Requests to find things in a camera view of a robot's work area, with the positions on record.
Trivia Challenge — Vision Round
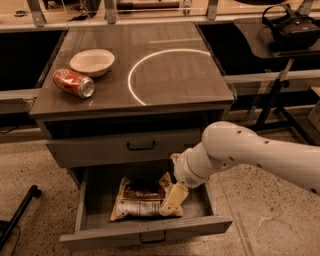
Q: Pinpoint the open grey middle drawer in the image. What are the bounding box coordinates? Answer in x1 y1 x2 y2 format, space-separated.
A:
60 160 232 251

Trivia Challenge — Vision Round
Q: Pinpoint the black drawer handle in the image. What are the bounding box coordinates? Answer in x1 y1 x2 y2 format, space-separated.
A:
126 140 157 151
139 231 167 244

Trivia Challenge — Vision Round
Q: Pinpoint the black VR headset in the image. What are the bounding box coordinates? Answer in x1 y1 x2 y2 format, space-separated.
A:
262 4 320 50

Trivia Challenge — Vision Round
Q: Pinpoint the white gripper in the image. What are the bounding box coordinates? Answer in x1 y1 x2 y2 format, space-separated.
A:
159 148 207 216

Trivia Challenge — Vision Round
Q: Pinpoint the grey drawer cabinet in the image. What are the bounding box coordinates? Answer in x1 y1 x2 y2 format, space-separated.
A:
28 21 236 188

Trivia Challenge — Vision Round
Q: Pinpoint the brown chip bag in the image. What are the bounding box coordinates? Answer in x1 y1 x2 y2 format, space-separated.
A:
110 172 173 221

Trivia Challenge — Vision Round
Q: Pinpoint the black side table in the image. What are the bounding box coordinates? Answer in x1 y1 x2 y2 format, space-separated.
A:
223 18 320 145

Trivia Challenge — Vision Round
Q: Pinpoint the black stand leg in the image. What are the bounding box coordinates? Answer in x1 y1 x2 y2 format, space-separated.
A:
0 185 42 251

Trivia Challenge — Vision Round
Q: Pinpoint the black middle drawer handle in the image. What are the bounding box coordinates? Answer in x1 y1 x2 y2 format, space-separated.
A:
139 231 167 244

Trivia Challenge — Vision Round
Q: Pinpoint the white paper bowl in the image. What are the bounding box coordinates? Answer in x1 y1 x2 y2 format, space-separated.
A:
69 49 115 77

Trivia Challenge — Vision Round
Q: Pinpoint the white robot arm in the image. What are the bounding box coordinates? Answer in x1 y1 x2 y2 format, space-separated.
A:
159 121 320 216

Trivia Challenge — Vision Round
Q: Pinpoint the red soda can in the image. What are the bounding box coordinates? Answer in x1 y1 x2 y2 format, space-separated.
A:
53 68 95 99

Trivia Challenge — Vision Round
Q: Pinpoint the closed grey top drawer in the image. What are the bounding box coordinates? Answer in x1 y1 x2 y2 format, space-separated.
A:
47 129 201 168

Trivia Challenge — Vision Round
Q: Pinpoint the black top drawer handle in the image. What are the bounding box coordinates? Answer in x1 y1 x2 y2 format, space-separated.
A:
126 140 157 151

